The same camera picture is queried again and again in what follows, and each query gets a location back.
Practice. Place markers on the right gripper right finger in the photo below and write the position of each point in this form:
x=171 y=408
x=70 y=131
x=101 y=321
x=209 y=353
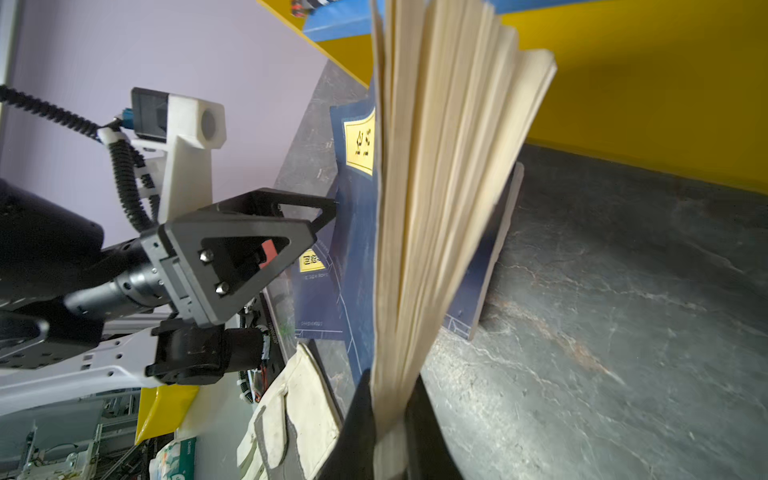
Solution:
x=428 y=456

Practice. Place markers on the grey green canvas glove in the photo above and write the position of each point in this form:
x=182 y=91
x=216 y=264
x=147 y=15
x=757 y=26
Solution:
x=295 y=426

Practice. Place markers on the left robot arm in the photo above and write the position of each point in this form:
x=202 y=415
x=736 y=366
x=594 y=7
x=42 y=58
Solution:
x=48 y=252

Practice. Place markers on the yellow bookshelf pink blue shelves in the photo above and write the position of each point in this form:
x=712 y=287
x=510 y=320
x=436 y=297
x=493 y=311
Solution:
x=678 y=87

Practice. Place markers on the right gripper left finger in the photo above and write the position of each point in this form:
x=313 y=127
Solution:
x=352 y=456

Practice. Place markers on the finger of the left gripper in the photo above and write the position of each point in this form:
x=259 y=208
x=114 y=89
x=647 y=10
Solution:
x=269 y=203

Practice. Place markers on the blue thread-bound book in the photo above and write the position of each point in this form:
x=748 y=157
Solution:
x=316 y=311
x=426 y=158
x=463 y=315

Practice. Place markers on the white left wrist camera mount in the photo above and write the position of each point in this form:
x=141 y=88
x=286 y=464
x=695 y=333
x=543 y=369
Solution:
x=186 y=131

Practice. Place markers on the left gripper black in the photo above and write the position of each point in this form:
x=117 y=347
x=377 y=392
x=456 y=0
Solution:
x=207 y=264

